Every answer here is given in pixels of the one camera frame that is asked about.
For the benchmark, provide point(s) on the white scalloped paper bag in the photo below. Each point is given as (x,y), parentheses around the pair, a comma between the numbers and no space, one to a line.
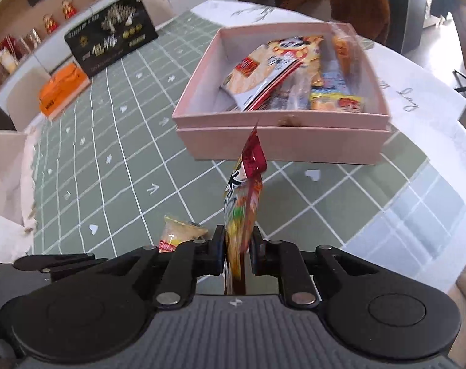
(6,184)

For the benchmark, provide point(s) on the blue white snack packet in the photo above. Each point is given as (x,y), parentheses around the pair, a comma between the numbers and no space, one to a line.
(334,80)

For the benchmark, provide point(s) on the clear snack packet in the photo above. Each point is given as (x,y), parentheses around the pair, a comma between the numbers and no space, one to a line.
(298,92)

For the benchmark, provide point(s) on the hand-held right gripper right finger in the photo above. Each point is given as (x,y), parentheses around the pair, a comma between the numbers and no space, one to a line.
(256,251)

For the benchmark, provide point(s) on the black snack bag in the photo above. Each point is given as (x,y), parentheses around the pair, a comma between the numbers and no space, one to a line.
(110,34)

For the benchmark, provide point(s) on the yellow red snack packet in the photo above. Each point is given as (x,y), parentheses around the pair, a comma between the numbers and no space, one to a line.
(332,102)

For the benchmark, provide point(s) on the mustard yellow snack packet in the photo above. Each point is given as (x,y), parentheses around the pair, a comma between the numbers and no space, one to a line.
(342,53)

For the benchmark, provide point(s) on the beige cloth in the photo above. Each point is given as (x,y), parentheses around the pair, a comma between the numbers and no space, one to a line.
(465,323)

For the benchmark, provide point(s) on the red figurine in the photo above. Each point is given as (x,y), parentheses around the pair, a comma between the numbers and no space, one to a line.
(51,24)
(69,9)

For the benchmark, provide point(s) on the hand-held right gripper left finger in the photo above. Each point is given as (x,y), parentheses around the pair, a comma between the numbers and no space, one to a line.
(217,250)

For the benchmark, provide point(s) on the orange cartoon print snack packet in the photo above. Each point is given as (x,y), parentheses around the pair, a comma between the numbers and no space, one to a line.
(294,48)

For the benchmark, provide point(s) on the green checked tablecloth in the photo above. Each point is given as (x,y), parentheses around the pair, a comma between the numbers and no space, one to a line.
(113,153)

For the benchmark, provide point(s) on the row of packaged goods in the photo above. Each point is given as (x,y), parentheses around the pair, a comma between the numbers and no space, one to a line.
(10,53)

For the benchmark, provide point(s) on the pink cardboard box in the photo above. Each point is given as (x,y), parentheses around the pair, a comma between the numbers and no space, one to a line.
(279,144)

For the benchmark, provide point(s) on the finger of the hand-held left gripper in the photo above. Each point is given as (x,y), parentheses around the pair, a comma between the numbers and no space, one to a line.
(48,262)

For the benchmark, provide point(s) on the dark cabinet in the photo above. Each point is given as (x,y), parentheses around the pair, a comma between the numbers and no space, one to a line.
(407,7)

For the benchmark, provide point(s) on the orange tissue box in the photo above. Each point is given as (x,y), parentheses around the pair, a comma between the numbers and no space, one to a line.
(62,90)

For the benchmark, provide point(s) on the white red rice cracker packet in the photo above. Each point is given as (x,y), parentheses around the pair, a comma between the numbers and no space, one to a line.
(248,77)

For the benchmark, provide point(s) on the clear cracker packet red label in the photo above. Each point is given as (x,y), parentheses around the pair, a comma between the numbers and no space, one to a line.
(177,232)

